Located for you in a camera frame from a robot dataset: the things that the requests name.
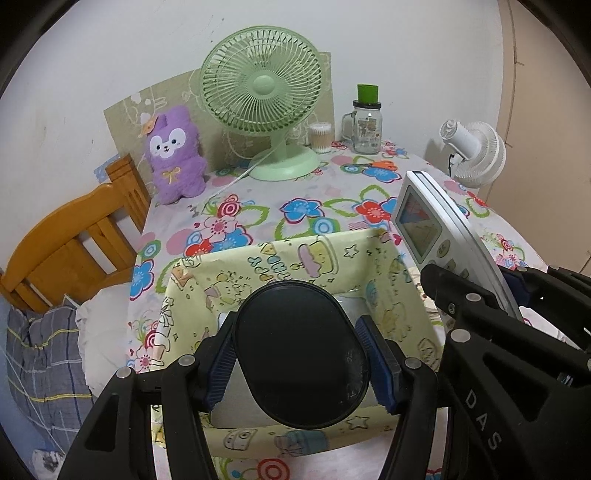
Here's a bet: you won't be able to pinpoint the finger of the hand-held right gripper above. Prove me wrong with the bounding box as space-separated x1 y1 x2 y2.
420 264 548 370
503 265 591 340

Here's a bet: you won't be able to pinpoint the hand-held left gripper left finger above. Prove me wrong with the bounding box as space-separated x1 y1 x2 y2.
58 318 239 480

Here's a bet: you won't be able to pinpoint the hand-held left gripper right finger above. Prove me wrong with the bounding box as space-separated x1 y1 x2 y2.
355 315 440 480

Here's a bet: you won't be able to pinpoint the black oval case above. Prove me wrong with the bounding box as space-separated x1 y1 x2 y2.
233 280 371 428

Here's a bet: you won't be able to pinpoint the white remote control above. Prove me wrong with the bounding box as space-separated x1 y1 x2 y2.
392 171 587 352

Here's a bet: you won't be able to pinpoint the yellow printed storage box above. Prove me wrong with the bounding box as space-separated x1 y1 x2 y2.
150 228 446 460

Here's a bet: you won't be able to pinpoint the white cloth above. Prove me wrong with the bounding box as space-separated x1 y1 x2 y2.
74 281 139 402

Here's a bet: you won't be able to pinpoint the white clip fan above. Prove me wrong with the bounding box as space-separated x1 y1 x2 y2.
438 119 507 188

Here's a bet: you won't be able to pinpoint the orange scissors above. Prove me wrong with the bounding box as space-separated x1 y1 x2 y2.
342 159 398 172

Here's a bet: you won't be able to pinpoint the floral tablecloth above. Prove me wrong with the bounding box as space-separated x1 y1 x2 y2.
124 138 555 480

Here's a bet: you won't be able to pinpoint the beige wooden cabinet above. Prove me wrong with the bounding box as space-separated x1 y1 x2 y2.
496 0 591 273

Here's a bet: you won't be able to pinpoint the grey plaid bedding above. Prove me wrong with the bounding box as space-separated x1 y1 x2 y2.
4 302 95 462

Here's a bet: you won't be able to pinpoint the purple plush toy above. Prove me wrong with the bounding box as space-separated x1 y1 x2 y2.
139 105 208 206

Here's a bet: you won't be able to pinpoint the glass jar mug green lid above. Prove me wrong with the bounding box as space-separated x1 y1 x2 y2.
341 84 385 155

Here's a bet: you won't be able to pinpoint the blue bedsheet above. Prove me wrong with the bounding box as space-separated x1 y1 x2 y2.
2 397 70 480

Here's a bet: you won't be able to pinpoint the cotton swab jar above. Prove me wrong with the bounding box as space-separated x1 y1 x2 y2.
307 122 333 154

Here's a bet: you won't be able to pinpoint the green desk fan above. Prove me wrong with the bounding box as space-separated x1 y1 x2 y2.
199 25 324 182

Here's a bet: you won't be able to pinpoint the white fan cable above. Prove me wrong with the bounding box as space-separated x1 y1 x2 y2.
210 134 289 195

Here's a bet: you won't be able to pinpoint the blue patterned wall sticker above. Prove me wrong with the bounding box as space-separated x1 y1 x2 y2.
93 154 125 185

